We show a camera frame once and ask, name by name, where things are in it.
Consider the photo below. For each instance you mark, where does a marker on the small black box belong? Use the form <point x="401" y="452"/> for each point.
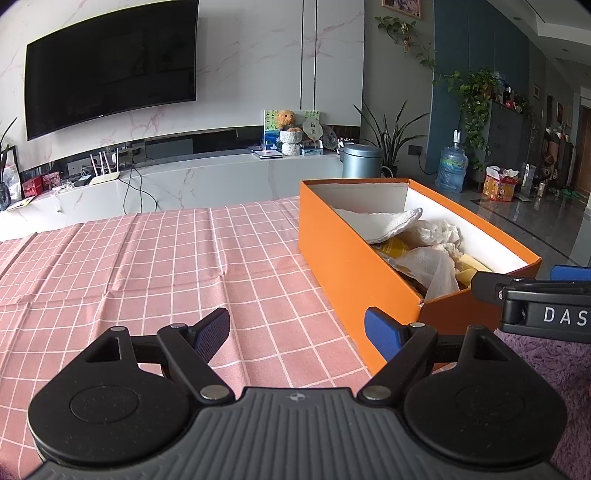
<point x="84" y="181"/>

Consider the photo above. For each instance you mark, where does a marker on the black wall television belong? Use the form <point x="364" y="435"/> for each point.
<point x="111" y="99"/>

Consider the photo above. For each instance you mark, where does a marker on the blue-grey trash can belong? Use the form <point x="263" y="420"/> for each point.
<point x="362" y="161"/>

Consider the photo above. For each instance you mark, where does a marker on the yellow snack packet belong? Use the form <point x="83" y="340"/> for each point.
<point x="392" y="247"/>

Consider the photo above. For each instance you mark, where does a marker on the decorative plate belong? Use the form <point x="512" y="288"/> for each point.
<point x="330" y="137"/>

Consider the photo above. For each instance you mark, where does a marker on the clear plastic bag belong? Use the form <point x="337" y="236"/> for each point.
<point x="431" y="270"/>

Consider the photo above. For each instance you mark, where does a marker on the red box with picture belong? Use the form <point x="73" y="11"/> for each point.
<point x="51" y="181"/>

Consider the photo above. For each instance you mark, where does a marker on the yellow envelope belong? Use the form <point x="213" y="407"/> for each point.
<point x="21" y="204"/>

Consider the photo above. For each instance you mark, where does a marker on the yellow sponge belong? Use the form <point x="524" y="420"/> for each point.
<point x="473" y="267"/>

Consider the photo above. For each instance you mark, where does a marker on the purple rug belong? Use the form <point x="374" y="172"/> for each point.
<point x="554" y="392"/>

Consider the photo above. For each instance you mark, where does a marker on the blue water jug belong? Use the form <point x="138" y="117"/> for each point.
<point x="452" y="168"/>

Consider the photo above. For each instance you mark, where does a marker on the pink checkered tablecloth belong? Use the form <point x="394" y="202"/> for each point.
<point x="161" y="277"/>

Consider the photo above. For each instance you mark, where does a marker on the long-leaf potted plant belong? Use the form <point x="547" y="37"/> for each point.
<point x="390" y="147"/>

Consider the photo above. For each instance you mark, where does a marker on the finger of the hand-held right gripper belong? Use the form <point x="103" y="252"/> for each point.
<point x="572" y="273"/>
<point x="485" y="285"/>

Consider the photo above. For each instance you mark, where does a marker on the teal box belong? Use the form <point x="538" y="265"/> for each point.
<point x="311" y="151"/>

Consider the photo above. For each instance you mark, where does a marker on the orange cardboard box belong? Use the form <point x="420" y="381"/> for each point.
<point x="341" y="258"/>

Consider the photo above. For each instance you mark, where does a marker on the green plant in glass vase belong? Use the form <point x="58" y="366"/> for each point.
<point x="3" y="194"/>

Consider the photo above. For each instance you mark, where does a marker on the white marble TV cabinet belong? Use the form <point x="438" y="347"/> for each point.
<point x="221" y="184"/>

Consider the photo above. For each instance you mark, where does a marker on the round white hand fan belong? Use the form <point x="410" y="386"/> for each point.
<point x="312" y="129"/>

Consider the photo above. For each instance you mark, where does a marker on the grey laptop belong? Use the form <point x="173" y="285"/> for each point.
<point x="267" y="153"/>

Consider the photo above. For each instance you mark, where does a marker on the white towel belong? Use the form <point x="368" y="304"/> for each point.
<point x="388" y="224"/>

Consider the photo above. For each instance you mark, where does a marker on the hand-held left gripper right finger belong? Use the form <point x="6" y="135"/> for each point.
<point x="381" y="333"/>

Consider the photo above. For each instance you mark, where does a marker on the red gift box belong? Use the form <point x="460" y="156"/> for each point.
<point x="499" y="187"/>

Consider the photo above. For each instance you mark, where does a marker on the hanging vine plant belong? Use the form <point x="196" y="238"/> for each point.
<point x="399" y="27"/>

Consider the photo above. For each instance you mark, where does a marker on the white router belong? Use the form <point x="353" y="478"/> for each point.
<point x="105" y="177"/>

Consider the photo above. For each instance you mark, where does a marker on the framed wall picture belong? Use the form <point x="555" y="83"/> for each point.
<point x="401" y="8"/>

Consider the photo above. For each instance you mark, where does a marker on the grey cabinet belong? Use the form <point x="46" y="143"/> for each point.
<point x="510" y="138"/>

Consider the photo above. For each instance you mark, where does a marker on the trailing pothos plant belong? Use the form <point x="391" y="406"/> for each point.
<point x="475" y="92"/>

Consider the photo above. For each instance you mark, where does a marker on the white plastic bag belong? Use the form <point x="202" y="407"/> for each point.
<point x="441" y="233"/>

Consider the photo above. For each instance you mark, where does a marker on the teddy bear in pot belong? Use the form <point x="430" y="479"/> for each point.
<point x="270" y="134"/>

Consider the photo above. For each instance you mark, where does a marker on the brown teddy bear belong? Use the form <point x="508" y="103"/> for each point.
<point x="287" y="120"/>

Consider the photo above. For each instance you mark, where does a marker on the white crochet pot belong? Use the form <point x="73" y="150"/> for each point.
<point x="292" y="143"/>

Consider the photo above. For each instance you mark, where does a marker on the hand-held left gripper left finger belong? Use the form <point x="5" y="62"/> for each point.
<point x="211" y="331"/>

